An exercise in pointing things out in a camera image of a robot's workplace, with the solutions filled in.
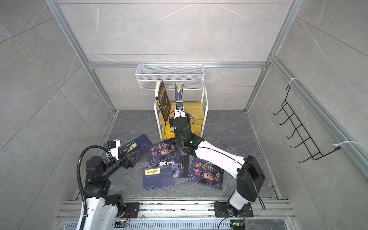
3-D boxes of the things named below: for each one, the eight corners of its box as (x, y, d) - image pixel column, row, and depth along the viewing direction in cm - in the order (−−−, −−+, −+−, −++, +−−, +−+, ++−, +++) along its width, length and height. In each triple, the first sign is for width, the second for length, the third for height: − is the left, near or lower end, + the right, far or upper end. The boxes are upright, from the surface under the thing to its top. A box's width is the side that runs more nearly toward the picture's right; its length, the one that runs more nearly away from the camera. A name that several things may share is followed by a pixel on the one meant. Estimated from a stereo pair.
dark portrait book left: (149, 165, 91) (149, 163, 89) (146, 149, 98) (145, 147, 96) (179, 154, 95) (179, 153, 93) (174, 141, 102) (173, 139, 100)
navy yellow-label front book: (142, 190, 82) (141, 189, 79) (144, 170, 89) (142, 168, 87) (174, 186, 83) (174, 185, 81) (173, 166, 91) (173, 164, 88)
